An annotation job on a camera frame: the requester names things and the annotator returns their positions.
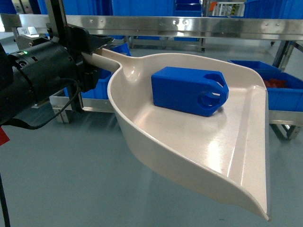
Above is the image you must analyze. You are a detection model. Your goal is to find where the beige plastic dustpan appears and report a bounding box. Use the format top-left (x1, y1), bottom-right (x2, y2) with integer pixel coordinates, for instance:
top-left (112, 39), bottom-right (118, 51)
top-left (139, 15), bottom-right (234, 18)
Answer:
top-left (83, 49), bottom-right (271, 220)

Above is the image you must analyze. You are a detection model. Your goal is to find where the blue plastic block part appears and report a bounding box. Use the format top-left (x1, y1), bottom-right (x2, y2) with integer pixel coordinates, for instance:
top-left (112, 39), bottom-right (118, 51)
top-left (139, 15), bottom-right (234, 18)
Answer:
top-left (151, 67), bottom-right (229, 117)

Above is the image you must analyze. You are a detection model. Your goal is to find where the blue bin with red parts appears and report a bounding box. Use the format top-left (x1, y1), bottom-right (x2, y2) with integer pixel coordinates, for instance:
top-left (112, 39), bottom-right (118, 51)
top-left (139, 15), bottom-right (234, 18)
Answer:
top-left (254, 68), bottom-right (303, 112)

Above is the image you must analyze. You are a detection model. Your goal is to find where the steel shelf rack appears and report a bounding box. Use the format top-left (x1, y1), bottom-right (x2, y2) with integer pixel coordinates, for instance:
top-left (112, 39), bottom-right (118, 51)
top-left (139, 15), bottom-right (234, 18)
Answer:
top-left (0, 13), bottom-right (303, 139)

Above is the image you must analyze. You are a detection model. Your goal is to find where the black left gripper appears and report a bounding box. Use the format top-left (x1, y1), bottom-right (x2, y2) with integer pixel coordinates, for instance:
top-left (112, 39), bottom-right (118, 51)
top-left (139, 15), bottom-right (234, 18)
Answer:
top-left (47, 25), bottom-right (114, 93)

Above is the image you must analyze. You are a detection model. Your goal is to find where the blue storage bin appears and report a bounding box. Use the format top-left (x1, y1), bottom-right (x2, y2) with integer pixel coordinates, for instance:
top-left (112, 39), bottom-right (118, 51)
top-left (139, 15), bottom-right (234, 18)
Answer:
top-left (228, 60), bottom-right (281, 71)

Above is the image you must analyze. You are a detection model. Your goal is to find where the black cable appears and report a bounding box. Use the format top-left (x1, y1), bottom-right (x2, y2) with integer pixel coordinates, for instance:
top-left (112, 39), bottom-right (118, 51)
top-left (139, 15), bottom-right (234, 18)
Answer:
top-left (0, 79), bottom-right (81, 227)

